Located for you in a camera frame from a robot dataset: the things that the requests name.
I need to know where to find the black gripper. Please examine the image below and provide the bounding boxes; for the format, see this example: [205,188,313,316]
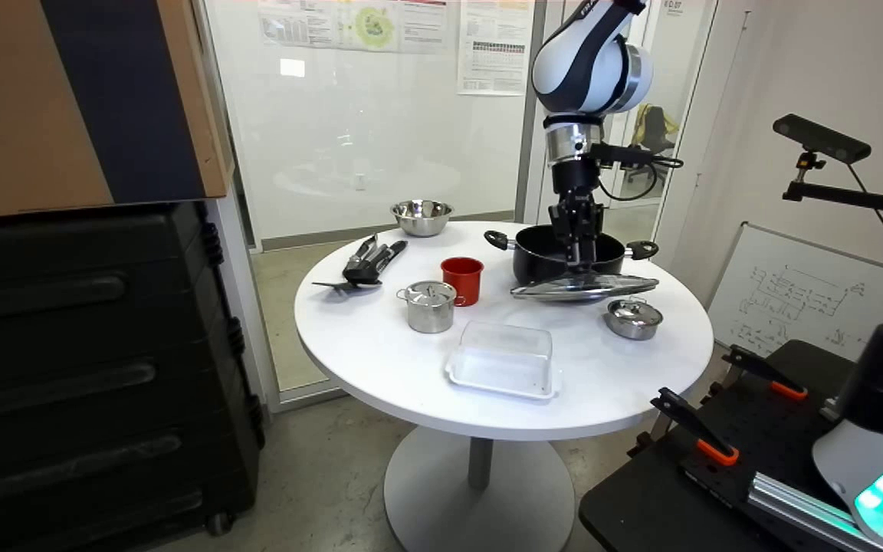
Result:
[549,156,608,289]

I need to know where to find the glass lid with black knob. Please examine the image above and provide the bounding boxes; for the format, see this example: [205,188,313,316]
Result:
[510,268,663,311]

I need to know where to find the black cooking pot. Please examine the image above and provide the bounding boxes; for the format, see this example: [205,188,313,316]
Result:
[483,224,663,291]

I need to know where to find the open small steel pot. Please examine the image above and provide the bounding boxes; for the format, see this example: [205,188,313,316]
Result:
[395,280,460,337]

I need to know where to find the small steel bowl right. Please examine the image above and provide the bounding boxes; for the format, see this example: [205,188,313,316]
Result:
[604,296,670,343]

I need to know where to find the red cup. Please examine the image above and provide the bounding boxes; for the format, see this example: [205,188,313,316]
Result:
[438,253,487,311]

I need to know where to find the clear plastic container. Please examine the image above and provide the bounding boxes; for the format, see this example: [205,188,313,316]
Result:
[442,323,559,405]

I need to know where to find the black kitchen tongs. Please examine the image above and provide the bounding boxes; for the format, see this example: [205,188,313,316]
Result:
[341,234,410,285]

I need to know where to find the white paper poster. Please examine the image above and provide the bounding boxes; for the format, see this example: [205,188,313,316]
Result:
[458,0,536,101]

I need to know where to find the whiteboard with drawings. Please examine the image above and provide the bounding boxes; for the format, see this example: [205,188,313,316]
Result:
[707,220,883,366]

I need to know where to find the black slotted spatula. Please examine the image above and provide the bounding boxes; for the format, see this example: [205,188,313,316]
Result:
[311,274,388,301]

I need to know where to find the black perforated mounting table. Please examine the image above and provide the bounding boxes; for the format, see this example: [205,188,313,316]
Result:
[577,337,883,552]

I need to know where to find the poster with green circle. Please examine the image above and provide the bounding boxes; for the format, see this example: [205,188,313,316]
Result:
[254,0,460,56]

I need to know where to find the black storage cabinet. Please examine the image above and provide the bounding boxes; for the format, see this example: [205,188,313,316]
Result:
[0,198,268,552]

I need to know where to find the cardboard panel with dark stripe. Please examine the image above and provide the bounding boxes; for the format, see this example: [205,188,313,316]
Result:
[0,0,235,224]

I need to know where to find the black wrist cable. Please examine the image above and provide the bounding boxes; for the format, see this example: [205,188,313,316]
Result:
[597,161,687,205]

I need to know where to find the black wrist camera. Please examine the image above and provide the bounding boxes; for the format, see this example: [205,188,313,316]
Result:
[588,140,683,178]

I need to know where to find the black clamp with orange handle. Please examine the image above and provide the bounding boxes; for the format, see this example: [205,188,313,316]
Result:
[720,341,812,405]
[649,384,744,471]

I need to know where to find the black stereo camera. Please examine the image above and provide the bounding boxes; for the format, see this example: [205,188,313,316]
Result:
[769,111,873,166]

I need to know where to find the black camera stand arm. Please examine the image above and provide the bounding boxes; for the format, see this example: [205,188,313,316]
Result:
[778,151,883,220]

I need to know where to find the white table pedestal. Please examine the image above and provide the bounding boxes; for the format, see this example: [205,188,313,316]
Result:
[380,425,581,552]

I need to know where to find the aluminium rail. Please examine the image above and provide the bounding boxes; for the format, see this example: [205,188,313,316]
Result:
[744,469,879,552]

